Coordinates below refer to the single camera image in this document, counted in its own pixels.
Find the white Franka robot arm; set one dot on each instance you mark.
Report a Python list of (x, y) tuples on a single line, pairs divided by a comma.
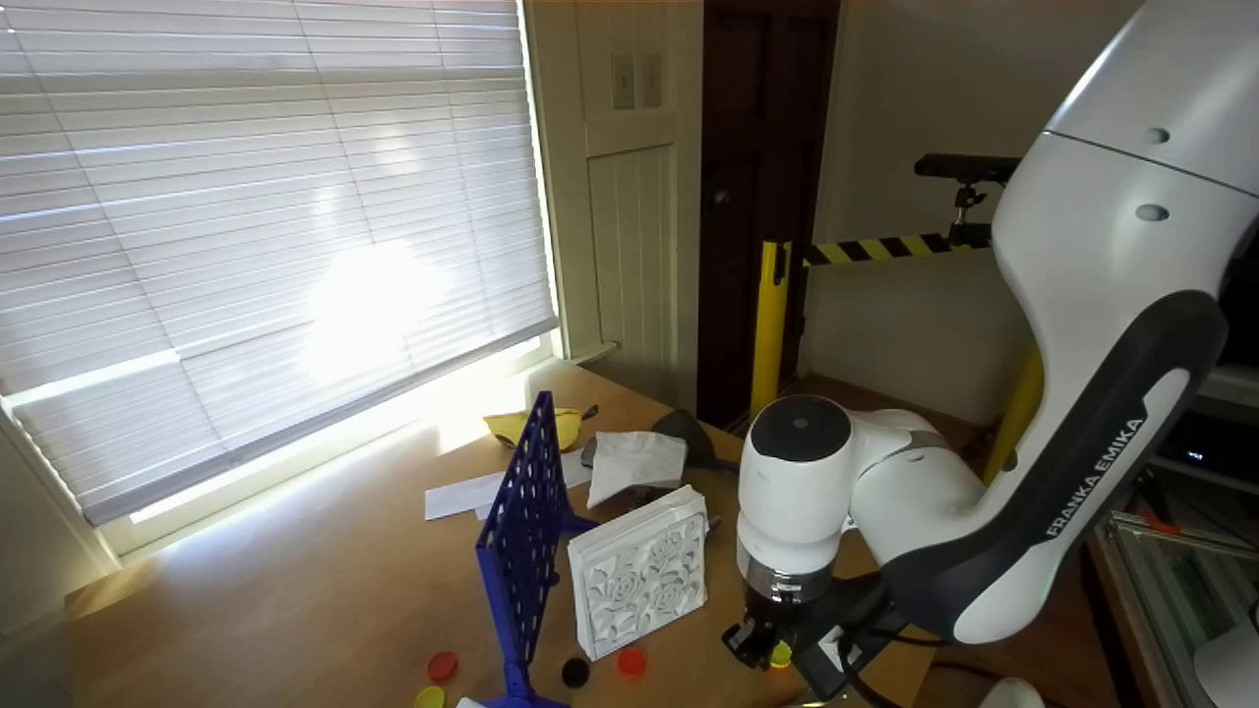
[(1114, 328)]

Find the large white window blinds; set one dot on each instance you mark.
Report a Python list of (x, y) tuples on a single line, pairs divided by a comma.
[(261, 197)]

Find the white embossed box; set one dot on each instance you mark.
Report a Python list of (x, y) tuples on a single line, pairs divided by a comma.
[(638, 573)]

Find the stack of white frames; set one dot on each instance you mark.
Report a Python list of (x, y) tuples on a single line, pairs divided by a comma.
[(1182, 591)]

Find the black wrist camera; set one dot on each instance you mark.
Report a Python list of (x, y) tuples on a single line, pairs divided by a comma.
[(835, 664)]

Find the red game chip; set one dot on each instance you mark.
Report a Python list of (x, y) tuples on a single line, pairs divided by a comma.
[(442, 665), (631, 664)]

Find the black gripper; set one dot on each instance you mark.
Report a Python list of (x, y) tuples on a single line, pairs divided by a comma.
[(800, 612)]

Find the black game chip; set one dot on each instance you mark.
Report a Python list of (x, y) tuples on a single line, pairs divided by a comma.
[(576, 669)]

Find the dark wooden door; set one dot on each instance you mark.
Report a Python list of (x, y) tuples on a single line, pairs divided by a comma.
[(760, 197)]

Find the black camera on boom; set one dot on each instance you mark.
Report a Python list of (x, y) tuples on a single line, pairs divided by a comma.
[(966, 167)]

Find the yellow game chip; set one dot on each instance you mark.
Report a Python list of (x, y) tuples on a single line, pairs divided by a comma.
[(779, 656), (429, 698)]

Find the white paper booklet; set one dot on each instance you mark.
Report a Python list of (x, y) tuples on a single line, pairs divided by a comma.
[(636, 467)]

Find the yellow black striped barrier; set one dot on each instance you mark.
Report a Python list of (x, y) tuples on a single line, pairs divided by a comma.
[(773, 328)]

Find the blue grid gameboard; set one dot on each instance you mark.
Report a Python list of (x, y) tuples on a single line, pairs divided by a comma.
[(525, 553)]

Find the cream panel door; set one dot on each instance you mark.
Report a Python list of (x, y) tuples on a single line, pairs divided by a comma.
[(631, 197)]

